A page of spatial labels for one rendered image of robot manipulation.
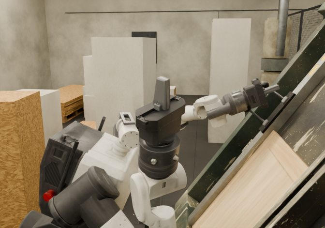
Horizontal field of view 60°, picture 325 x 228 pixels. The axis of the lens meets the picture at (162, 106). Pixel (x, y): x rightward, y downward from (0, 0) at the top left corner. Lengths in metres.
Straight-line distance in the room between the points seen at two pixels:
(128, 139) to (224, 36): 3.90
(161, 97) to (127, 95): 2.81
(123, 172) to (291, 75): 0.93
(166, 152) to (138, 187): 0.11
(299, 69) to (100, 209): 1.09
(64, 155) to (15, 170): 1.74
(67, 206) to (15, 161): 1.87
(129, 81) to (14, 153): 1.45
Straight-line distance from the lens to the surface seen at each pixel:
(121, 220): 0.79
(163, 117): 0.52
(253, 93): 1.14
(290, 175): 0.96
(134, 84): 3.30
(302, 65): 1.47
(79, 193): 0.78
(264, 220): 0.84
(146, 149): 0.57
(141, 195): 0.63
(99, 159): 0.90
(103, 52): 3.37
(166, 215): 0.70
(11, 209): 2.86
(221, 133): 4.92
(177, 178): 0.65
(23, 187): 2.71
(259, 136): 1.24
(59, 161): 0.95
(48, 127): 4.54
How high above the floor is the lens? 1.71
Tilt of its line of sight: 13 degrees down
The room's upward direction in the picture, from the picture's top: straight up
